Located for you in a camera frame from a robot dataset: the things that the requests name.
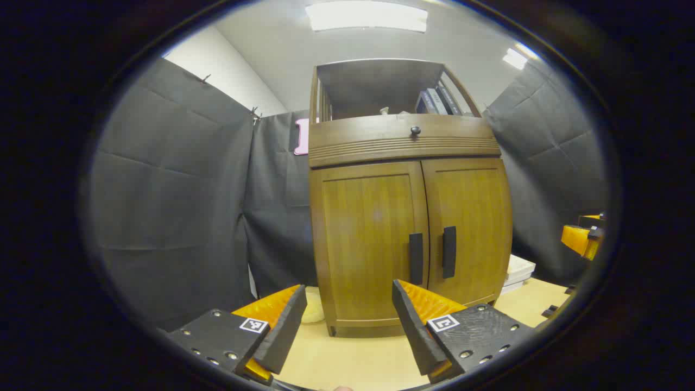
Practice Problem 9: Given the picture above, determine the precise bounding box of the black backdrop cloth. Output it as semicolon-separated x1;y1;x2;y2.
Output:
90;57;606;332

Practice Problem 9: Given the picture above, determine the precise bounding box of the pale yellow soft object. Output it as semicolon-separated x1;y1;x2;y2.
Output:
301;287;326;325

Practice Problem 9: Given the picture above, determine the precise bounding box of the grey book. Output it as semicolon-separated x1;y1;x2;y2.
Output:
427;87;448;116

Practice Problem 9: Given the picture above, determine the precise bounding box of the black door handle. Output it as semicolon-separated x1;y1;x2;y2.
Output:
441;226;457;279
408;232;424;286

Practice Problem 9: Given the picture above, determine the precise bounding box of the wooden double-door shoe cabinet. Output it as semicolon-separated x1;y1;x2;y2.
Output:
308;58;514;338

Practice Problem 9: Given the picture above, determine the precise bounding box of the wooden shoe cabinet door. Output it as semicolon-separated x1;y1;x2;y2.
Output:
309;161;429;329
421;156;513;306

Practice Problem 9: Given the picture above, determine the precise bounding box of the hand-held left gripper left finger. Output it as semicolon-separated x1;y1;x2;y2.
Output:
166;284;308;386

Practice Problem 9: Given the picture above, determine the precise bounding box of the large ceiling light panel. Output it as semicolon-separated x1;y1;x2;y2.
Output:
305;1;428;33

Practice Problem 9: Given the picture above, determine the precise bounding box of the small ceiling light panel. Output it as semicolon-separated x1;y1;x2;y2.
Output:
502;48;528;70

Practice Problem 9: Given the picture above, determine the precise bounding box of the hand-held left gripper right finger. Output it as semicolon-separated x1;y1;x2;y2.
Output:
392;279;535;385

